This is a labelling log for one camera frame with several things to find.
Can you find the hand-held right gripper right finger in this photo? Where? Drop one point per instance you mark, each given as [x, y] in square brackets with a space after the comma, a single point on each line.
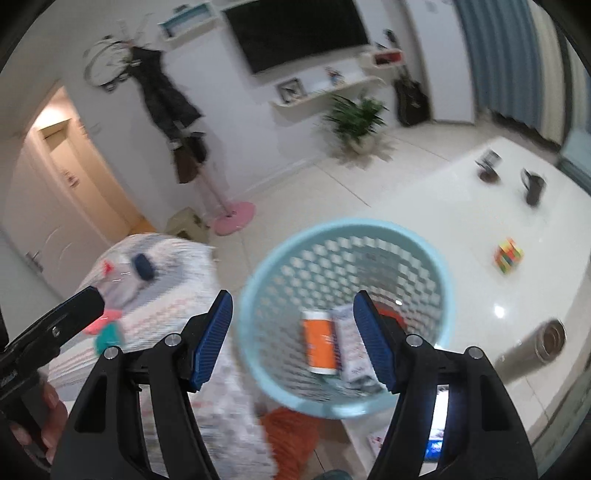
[374, 341]

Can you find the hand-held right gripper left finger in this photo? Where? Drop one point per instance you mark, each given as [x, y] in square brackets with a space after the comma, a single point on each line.
[210, 344]

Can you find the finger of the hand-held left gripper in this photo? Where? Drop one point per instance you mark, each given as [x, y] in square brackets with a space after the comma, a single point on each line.
[69, 318]

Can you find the white printed packet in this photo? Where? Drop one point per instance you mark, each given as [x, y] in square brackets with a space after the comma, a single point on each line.
[348, 341]

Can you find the orange plastic bag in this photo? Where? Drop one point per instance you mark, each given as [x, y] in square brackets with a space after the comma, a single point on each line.
[390, 314]

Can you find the orange paper cup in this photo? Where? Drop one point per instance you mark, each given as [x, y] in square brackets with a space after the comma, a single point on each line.
[318, 341]

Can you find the clear bottle with blue cap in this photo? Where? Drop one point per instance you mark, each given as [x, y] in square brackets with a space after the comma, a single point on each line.
[138, 267]

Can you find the light blue plastic basket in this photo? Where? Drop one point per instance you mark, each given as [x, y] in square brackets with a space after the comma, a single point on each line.
[323, 230]

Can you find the person's left hand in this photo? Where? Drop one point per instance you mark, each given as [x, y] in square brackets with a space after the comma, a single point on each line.
[55, 415]

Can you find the pink label bottle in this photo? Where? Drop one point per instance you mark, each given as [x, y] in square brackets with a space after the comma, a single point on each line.
[108, 339]

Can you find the white room door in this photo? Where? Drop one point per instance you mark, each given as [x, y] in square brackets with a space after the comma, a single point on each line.
[46, 221]

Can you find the white coat rack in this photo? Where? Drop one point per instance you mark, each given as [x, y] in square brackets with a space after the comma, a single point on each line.
[233, 217]

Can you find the white hallway door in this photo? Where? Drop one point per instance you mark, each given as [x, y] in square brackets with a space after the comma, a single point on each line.
[83, 184]

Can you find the steel thermos bottle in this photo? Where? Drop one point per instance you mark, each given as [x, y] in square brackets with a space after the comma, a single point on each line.
[526, 355]

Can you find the colourful puzzle cube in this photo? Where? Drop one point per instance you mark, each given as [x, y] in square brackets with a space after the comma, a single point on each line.
[508, 256]

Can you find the brown hanging bag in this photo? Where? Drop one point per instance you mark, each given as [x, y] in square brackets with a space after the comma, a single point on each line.
[187, 164]

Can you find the black small hanging bag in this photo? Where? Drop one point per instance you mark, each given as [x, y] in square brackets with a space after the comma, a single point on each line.
[199, 146]

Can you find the small glass jar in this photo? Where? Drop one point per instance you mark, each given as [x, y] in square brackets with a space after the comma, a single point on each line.
[488, 165]

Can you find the black mug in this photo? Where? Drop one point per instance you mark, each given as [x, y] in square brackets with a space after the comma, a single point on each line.
[534, 189]

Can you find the green potted plant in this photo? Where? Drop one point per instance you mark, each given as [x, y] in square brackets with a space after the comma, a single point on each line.
[355, 117]

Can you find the black guitar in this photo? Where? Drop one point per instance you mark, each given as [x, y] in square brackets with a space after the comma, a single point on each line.
[411, 104]

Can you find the black coat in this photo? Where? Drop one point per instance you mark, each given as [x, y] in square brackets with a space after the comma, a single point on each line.
[161, 92]

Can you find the small colourful figurine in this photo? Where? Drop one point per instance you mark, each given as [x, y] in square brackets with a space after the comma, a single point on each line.
[334, 76]

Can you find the white red box shelf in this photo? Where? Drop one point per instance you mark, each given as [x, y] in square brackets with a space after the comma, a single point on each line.
[388, 57]

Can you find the blue white striped curtain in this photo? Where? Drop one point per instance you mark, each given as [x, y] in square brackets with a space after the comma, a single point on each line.
[508, 60]

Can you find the blue white box shelf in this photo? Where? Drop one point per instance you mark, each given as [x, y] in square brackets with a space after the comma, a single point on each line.
[189, 23]

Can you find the low white wall shelf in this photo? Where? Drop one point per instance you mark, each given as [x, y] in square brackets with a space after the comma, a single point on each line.
[323, 94]

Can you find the panda wall clock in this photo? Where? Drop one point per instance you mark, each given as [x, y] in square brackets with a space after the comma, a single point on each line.
[104, 62]

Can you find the butterfly picture frame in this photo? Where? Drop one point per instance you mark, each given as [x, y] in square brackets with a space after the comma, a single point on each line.
[292, 90]

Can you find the black wall television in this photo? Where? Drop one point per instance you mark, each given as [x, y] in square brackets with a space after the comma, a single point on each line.
[295, 32]

